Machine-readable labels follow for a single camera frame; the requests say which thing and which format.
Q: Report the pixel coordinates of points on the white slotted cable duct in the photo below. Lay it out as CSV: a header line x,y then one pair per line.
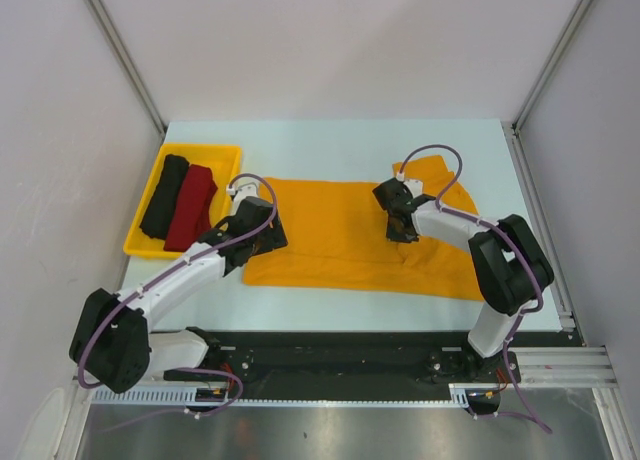
x,y
166,396

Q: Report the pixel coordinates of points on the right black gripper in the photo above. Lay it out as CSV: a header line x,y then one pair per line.
x,y
394,235

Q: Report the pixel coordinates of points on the orange t shirt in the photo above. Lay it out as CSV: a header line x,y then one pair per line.
x,y
336,233

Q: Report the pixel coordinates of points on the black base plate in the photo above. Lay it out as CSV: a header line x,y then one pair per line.
x,y
348,367

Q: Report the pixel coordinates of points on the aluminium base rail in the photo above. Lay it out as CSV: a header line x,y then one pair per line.
x,y
565,367

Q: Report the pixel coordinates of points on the left aluminium frame post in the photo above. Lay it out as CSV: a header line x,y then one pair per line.
x,y
114,40

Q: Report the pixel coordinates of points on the red rolled t shirt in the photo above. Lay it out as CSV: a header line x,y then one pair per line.
x,y
191,216

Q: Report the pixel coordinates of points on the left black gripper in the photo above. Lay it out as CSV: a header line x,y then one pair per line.
x,y
274,239

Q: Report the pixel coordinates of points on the right aluminium frame post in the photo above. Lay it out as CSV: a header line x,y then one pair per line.
x,y
558,52

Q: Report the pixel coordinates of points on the black rolled t shirt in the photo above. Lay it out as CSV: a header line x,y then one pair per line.
x,y
160,210

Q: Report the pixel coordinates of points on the aluminium frame post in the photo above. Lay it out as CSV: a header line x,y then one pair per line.
x,y
114,40
558,52

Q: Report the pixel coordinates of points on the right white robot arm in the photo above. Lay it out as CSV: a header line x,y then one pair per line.
x,y
510,266

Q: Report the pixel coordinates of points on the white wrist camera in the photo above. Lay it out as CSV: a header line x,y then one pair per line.
x,y
415,186
238,193

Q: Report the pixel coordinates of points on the yellow plastic tray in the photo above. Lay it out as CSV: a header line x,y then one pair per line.
x,y
225,162

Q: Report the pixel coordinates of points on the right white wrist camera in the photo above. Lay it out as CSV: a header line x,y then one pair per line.
x,y
415,186

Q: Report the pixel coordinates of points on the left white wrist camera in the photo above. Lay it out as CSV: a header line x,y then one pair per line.
x,y
238,193

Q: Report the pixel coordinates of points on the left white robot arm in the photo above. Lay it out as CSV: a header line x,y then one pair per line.
x,y
115,343

